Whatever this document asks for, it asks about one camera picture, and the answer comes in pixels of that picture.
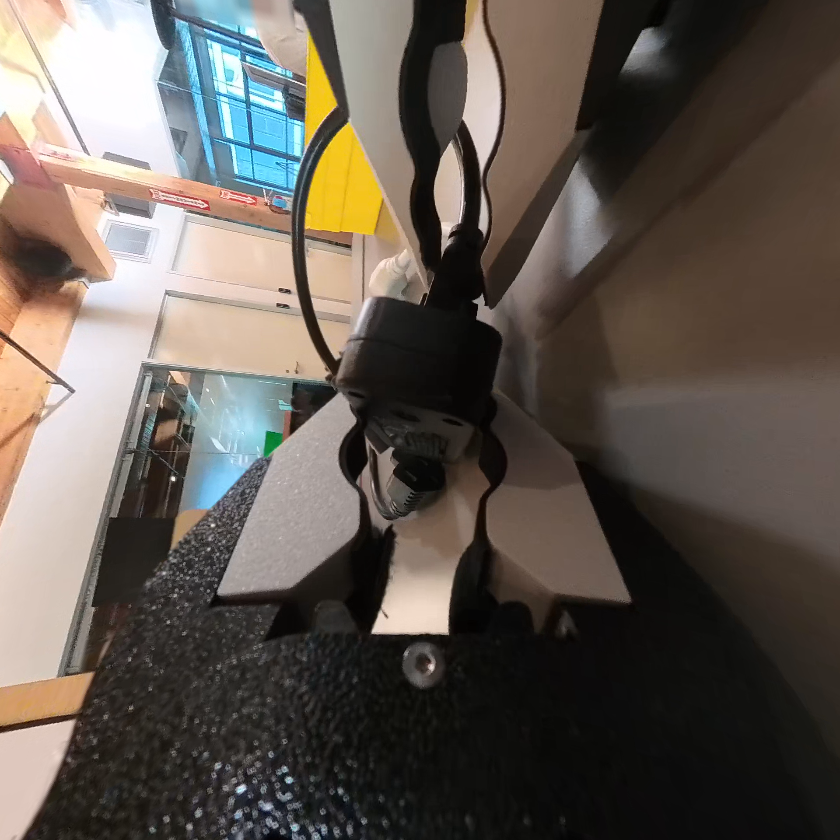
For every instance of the black wall box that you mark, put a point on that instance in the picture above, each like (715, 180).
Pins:
(124, 161)

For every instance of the plain wooden board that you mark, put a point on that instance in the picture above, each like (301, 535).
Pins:
(190, 525)

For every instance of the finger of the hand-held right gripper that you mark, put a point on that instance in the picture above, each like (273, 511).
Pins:
(374, 85)
(538, 79)

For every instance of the white plug adapter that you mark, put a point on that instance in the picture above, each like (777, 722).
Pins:
(390, 272)

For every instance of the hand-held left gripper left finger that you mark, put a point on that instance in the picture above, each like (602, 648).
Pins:
(289, 518)

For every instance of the white wall vent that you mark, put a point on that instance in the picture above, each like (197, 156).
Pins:
(129, 241)

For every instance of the black round disc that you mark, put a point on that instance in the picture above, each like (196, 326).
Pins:
(164, 23)

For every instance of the large window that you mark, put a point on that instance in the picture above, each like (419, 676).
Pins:
(262, 131)

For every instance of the green box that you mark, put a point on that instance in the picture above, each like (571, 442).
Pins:
(275, 443)

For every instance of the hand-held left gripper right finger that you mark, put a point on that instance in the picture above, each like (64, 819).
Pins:
(551, 525)

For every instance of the red fire extinguisher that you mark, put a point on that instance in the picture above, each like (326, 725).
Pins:
(279, 202)

